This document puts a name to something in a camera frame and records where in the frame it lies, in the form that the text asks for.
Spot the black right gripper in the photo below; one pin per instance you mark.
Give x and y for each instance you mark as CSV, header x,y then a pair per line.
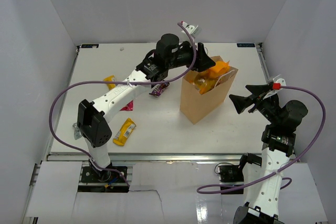
x,y
241,102

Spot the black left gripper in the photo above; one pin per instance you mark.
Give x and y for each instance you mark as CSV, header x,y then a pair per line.
x,y
203,61

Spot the large orange gummy bag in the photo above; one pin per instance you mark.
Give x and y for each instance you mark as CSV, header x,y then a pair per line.
x,y
205,81

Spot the purple chocolate bar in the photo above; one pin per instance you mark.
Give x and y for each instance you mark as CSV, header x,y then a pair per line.
x,y
159,89

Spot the yellow snack bar wrapper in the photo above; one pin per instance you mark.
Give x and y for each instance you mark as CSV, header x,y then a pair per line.
x,y
124,133

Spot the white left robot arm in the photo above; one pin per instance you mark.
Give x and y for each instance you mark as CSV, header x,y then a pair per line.
x,y
94,117

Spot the brown paper bag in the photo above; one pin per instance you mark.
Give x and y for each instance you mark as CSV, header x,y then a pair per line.
x,y
196,106

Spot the blue label sticker right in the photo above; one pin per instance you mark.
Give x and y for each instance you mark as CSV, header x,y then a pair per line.
x,y
246,45

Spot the blue label sticker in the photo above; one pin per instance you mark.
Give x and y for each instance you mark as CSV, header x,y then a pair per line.
x,y
246,45
89,46

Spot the pink red candy packet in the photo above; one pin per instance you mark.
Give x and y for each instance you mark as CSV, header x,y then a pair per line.
x,y
128,107

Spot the small yellow snack packet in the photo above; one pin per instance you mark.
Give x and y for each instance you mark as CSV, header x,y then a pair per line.
x,y
109,82

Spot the blue label sticker left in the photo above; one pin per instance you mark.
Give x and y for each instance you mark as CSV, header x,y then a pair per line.
x,y
89,46

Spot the silver foil wrapper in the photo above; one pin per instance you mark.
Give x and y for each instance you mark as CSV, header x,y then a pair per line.
x,y
76,132

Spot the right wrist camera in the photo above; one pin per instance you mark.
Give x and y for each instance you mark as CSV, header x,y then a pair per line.
x,y
277,82

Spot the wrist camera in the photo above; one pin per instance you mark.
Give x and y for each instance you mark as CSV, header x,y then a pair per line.
x,y
277,82
193,30

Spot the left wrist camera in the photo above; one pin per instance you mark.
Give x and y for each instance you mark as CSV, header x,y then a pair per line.
x,y
193,30

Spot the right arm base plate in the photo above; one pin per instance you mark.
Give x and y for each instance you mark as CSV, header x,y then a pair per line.
x,y
229,174

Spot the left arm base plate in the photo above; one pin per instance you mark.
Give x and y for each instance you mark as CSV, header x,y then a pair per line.
x,y
90,175

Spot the aluminium table frame rail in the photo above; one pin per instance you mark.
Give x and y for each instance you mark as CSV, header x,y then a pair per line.
x,y
149,157

